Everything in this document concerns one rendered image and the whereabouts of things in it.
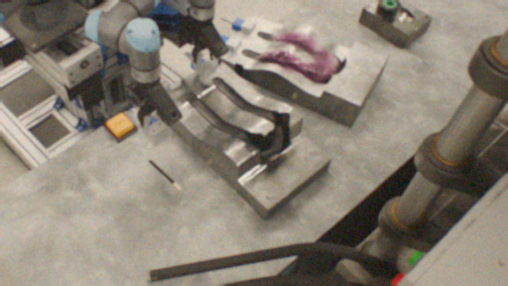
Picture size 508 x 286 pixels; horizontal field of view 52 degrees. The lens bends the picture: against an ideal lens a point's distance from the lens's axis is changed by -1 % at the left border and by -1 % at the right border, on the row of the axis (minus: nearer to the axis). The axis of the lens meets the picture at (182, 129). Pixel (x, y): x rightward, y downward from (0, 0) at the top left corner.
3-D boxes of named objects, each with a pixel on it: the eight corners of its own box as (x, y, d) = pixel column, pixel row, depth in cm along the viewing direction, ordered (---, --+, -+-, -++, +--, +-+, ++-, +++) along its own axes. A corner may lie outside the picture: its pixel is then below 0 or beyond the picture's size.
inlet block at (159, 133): (127, 119, 152) (125, 107, 148) (141, 111, 154) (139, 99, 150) (155, 147, 146) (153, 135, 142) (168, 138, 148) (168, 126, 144)
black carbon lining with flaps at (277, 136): (182, 101, 161) (181, 80, 153) (220, 77, 167) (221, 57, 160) (260, 174, 144) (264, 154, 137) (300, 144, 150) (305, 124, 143)
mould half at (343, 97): (215, 67, 180) (216, 43, 171) (251, 25, 193) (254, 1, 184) (350, 128, 162) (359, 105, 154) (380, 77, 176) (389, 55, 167)
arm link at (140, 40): (135, 10, 121) (166, 22, 118) (139, 45, 130) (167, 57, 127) (115, 30, 117) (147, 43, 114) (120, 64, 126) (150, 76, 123)
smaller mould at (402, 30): (357, 22, 194) (362, 7, 188) (382, 5, 199) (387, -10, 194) (402, 50, 184) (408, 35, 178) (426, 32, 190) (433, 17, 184)
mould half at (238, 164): (156, 114, 167) (153, 85, 156) (215, 76, 177) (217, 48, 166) (265, 220, 143) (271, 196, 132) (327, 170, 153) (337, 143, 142)
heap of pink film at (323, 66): (251, 62, 173) (253, 45, 167) (276, 32, 182) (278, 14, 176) (322, 93, 164) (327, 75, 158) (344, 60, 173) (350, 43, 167)
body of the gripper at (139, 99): (149, 87, 143) (147, 56, 134) (169, 105, 139) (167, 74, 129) (127, 100, 140) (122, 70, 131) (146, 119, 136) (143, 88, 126)
